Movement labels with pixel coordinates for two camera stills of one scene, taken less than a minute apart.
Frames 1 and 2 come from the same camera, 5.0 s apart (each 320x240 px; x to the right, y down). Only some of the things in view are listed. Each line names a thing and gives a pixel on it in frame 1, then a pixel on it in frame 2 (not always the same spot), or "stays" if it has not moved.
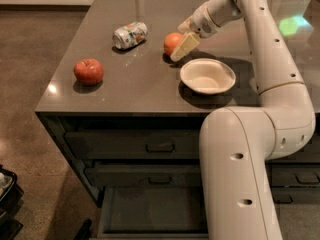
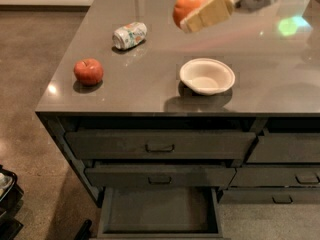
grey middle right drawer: [295, 175] stays
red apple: [88, 71] stays
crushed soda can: [129, 35] stays
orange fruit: [171, 42] → [184, 3]
